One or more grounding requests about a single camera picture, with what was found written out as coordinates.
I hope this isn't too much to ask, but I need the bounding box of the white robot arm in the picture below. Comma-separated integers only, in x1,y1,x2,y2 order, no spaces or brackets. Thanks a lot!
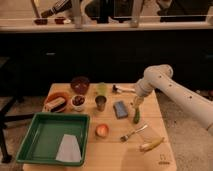
133,64,213,136

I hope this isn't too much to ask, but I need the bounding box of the orange small bowl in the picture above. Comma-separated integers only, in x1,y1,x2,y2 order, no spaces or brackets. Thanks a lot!
95,124,109,138

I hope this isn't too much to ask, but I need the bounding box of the white bowl with food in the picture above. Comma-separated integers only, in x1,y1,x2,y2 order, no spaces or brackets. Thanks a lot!
71,95,85,112

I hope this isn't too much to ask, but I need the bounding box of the purple bowl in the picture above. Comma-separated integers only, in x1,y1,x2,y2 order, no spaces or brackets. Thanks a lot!
70,76,90,95

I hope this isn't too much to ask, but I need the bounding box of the white scrub brush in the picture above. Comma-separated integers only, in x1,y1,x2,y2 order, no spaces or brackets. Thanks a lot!
45,97,65,111

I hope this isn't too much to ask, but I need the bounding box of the brown bowl on shelf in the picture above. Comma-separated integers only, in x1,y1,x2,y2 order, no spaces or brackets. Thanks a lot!
54,17,66,24

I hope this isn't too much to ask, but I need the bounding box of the dark red bowl on shelf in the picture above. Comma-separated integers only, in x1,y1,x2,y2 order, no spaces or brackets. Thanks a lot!
34,18,48,25

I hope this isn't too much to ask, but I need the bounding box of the green pepper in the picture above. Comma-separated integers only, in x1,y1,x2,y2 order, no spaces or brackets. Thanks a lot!
133,107,140,124

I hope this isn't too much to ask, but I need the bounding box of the blue sponge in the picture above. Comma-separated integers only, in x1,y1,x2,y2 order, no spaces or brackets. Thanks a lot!
113,101,128,119

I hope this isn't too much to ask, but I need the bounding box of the green plastic cup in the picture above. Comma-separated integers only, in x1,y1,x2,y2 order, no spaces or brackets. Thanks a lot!
97,82,107,96

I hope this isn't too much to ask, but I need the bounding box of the metal cup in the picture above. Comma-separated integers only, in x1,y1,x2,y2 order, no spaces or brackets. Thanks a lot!
95,95,107,111

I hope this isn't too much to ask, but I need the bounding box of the silver fork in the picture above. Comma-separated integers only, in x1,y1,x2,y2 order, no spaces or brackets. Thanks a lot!
120,125,148,142

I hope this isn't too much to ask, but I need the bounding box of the yellow banana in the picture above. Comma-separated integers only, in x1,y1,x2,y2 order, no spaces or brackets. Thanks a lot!
139,137,164,152

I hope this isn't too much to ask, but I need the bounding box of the orange plate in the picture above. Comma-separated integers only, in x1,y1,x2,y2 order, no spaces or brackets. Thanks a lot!
43,92,69,113

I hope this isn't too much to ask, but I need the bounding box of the grey folded cloth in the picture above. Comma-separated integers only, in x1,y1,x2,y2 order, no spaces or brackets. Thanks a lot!
56,134,82,162

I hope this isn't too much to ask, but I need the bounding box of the green plastic tray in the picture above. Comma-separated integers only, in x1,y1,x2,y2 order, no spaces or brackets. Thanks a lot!
16,113,90,167

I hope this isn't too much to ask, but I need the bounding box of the black chair base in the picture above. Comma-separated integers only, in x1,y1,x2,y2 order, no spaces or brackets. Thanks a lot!
0,56,36,164

